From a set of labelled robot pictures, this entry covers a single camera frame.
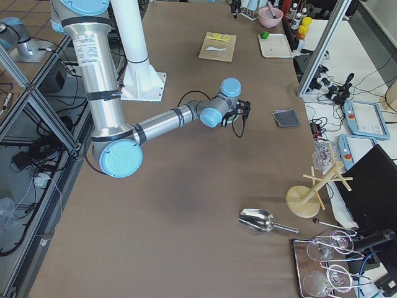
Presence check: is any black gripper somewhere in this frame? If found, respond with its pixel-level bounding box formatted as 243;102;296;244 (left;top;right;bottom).
221;107;238;127
231;2;239;19

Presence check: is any light green bowl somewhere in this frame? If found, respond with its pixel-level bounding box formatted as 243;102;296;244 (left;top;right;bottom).
226;115;239;125

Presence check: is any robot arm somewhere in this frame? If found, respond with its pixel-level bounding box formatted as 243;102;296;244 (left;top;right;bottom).
50;1;241;178
226;0;241;19

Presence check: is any pink bowl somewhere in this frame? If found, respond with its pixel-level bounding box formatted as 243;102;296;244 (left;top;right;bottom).
258;7;284;28

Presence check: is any white ceramic spoon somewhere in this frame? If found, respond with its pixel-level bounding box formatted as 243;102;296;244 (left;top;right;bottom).
205;46;226;52

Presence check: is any yellow plastic knife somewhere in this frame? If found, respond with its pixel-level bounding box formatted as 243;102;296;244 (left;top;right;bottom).
207;34;231;42

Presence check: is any green lime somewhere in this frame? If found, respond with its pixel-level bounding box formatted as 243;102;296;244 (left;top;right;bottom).
261;31;269;39

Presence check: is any metal tube with black cap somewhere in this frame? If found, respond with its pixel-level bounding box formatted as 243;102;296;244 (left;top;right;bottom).
268;2;277;19

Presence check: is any bamboo cutting board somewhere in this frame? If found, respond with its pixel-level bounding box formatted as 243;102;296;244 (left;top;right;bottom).
198;32;236;62

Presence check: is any cream rabbit tray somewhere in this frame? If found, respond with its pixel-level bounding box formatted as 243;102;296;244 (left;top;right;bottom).
257;34;292;58

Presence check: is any grey folded cloth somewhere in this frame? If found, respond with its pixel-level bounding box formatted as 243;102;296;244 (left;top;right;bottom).
272;109;300;128

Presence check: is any yellow lemon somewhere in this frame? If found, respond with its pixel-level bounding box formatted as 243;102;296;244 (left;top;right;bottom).
300;16;313;26

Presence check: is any black headset stand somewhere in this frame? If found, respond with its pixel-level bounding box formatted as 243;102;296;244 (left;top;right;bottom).
293;49;328;81

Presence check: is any metal scoop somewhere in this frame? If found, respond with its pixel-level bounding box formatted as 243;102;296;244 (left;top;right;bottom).
238;208;299;233

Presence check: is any crystal glass dish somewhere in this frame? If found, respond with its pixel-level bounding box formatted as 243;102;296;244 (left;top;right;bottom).
312;141;340;172

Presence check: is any wooden mug tree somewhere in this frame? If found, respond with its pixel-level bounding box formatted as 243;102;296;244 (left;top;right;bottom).
285;143;353;218

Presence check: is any black monitor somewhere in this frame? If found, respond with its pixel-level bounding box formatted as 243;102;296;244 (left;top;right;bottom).
336;145;396;231

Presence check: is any white camera post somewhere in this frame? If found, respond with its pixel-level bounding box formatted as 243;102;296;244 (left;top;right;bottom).
111;0;166;102

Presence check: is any aluminium frame post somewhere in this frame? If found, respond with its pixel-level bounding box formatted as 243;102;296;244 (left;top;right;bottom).
297;0;352;97

